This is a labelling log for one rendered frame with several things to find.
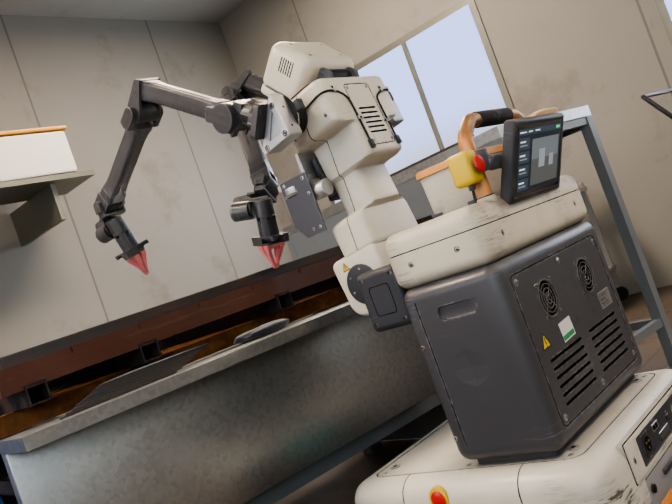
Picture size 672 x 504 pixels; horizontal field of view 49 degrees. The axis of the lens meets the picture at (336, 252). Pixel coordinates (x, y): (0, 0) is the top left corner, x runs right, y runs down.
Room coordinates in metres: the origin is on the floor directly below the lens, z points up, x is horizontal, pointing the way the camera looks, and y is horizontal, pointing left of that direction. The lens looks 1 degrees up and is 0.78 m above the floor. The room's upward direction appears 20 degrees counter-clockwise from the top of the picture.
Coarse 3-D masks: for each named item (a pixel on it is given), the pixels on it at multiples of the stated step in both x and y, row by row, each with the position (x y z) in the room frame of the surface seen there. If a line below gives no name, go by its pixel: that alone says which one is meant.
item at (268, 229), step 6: (270, 216) 2.11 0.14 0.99; (258, 222) 2.11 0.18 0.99; (264, 222) 2.10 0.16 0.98; (270, 222) 2.10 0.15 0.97; (276, 222) 2.12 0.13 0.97; (258, 228) 2.12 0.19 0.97; (264, 228) 2.10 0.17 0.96; (270, 228) 2.10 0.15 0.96; (276, 228) 2.12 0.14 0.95; (264, 234) 2.11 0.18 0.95; (270, 234) 2.10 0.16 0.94; (276, 234) 2.11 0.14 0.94; (282, 234) 2.10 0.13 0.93; (288, 234) 2.12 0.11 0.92; (264, 240) 2.11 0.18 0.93; (270, 240) 2.09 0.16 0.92
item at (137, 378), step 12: (168, 360) 1.77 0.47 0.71; (180, 360) 1.79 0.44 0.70; (132, 372) 1.70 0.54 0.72; (144, 372) 1.72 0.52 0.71; (156, 372) 1.74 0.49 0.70; (168, 372) 1.76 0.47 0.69; (108, 384) 1.66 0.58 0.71; (120, 384) 1.68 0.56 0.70; (132, 384) 1.70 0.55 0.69; (144, 384) 1.72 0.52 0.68; (96, 396) 1.64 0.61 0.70; (108, 396) 1.66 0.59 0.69; (84, 408) 1.62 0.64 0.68
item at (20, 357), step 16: (320, 256) 2.34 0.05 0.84; (272, 272) 2.22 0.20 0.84; (224, 288) 2.10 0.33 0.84; (176, 304) 2.00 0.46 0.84; (192, 304) 2.03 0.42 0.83; (128, 320) 1.91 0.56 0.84; (144, 320) 1.93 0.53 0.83; (80, 336) 1.82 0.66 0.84; (96, 336) 1.85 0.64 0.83; (32, 352) 1.74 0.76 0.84; (48, 352) 1.77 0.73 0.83; (0, 368) 1.70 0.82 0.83
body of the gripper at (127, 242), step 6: (120, 234) 2.31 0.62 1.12; (126, 234) 2.32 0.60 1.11; (132, 234) 2.34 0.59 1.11; (120, 240) 2.32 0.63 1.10; (126, 240) 2.32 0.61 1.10; (132, 240) 2.33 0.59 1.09; (144, 240) 2.35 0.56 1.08; (120, 246) 2.33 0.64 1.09; (126, 246) 2.32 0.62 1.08; (132, 246) 2.32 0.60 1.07; (138, 246) 2.34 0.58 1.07; (126, 252) 2.30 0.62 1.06
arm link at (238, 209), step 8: (256, 176) 2.12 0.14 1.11; (264, 176) 2.11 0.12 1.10; (256, 184) 2.11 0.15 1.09; (264, 184) 2.10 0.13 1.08; (256, 192) 2.11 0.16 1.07; (264, 192) 2.11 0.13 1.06; (240, 200) 2.14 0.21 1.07; (248, 200) 2.12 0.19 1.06; (232, 208) 2.13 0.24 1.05; (240, 208) 2.12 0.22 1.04; (232, 216) 2.13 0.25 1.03; (240, 216) 2.12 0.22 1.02; (248, 216) 2.12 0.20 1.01
